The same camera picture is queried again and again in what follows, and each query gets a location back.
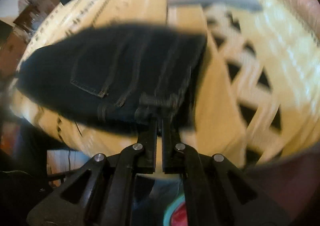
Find dark blue denim pants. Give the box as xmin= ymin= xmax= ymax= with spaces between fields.
xmin=17 ymin=23 xmax=207 ymax=133

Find yellow patterned bed sheet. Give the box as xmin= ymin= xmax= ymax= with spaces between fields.
xmin=10 ymin=0 xmax=319 ymax=167

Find cardboard boxes stack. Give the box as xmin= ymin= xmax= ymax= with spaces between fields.
xmin=1 ymin=0 xmax=60 ymax=78

